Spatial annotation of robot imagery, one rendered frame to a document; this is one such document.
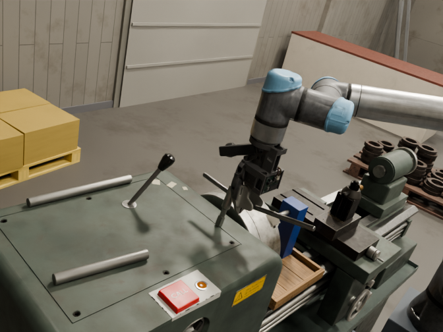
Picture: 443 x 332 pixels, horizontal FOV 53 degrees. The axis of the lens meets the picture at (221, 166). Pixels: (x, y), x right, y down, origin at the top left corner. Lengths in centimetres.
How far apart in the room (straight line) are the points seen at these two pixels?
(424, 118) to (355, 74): 580
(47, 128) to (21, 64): 94
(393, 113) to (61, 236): 78
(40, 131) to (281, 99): 273
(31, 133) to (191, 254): 255
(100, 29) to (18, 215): 369
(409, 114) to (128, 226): 69
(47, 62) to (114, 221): 343
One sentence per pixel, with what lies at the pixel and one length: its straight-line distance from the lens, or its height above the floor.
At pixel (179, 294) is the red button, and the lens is 92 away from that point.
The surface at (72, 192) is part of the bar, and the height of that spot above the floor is 127.
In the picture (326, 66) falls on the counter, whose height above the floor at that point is 53.
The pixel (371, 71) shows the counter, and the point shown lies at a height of 69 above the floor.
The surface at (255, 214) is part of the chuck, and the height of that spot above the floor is 122.
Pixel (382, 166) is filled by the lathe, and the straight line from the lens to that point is 227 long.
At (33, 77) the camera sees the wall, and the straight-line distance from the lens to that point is 441.
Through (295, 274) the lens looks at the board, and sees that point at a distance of 170.
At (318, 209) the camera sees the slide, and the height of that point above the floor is 97.
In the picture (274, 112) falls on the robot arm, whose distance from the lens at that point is 94.
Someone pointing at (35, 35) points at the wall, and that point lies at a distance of 431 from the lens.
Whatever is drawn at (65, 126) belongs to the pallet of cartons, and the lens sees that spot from 364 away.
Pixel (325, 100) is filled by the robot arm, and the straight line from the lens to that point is 94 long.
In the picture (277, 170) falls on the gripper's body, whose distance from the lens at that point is 100.
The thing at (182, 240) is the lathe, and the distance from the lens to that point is 107.
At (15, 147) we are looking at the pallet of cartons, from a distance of 341.
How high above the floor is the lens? 190
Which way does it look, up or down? 27 degrees down
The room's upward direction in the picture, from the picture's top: 14 degrees clockwise
